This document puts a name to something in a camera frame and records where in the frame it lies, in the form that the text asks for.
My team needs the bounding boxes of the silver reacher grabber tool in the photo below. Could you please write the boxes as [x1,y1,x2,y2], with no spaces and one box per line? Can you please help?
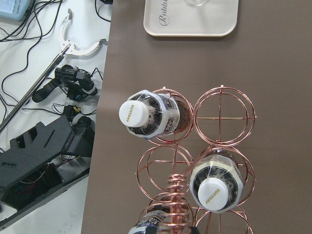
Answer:
[0,8,108,133]

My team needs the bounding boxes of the cream rabbit tray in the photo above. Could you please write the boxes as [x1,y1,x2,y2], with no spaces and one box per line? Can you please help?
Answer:
[143,0,239,37]

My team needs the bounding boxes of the clear wine glass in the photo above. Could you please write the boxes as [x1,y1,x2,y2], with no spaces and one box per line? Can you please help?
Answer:
[185,0,209,6]

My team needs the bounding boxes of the black handheld camera gimbal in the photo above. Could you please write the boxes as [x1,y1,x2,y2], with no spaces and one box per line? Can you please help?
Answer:
[32,65,98,103]

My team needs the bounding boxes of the tea bottle near pedestal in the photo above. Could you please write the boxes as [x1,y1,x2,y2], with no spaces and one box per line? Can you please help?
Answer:
[128,205,170,234]

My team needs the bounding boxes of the tea bottle by handle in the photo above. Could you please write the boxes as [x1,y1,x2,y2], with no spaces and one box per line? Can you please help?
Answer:
[189,150,243,214]

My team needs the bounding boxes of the tea bottle taken out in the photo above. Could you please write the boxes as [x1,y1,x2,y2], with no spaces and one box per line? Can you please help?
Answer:
[118,90,193,139]

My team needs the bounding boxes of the copper wire bottle basket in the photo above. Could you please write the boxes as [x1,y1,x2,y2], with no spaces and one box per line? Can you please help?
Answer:
[135,86,256,234]

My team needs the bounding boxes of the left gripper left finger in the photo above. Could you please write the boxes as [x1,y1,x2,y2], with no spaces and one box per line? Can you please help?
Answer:
[145,226,159,234]

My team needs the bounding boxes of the black electronics box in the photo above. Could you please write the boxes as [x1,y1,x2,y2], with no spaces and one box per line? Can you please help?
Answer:
[0,115,96,225]

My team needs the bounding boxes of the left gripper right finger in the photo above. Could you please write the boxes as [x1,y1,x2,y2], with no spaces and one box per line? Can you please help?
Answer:
[189,226,200,234]

